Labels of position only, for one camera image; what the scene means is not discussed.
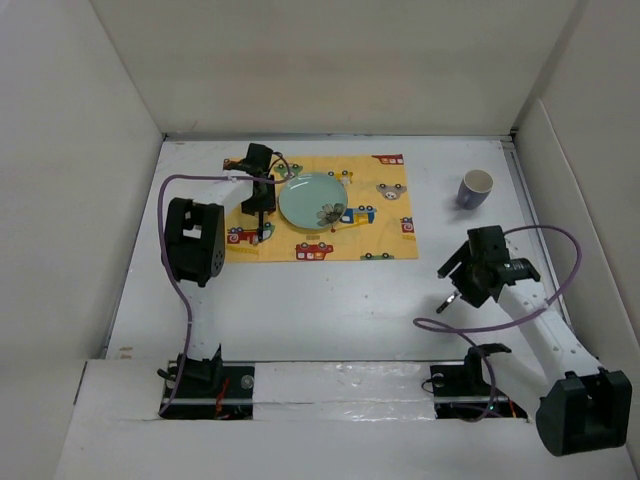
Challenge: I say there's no yellow cartoon print cloth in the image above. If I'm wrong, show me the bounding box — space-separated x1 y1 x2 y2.
225 153 418 263

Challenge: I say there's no white lavender cup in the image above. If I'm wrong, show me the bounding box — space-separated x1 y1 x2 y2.
456 169 494 210

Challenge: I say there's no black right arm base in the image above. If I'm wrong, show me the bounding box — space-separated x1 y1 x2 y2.
421 343 527 422

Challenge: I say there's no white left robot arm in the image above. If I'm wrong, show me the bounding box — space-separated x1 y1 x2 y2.
156 143 292 362

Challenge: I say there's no silver spoon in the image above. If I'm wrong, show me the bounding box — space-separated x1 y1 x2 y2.
436 291 459 315

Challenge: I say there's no black handled fork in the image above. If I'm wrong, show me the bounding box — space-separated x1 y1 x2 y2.
255 211 264 245

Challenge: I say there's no aluminium table edge rail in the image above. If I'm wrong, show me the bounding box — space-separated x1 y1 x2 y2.
500 136 561 296

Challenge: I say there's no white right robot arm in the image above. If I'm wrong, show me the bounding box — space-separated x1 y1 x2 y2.
438 226 633 457

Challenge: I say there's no light green floral plate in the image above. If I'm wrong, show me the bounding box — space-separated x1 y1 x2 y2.
278 173 348 230

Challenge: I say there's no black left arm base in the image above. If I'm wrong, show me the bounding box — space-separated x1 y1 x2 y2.
157 347 256 421

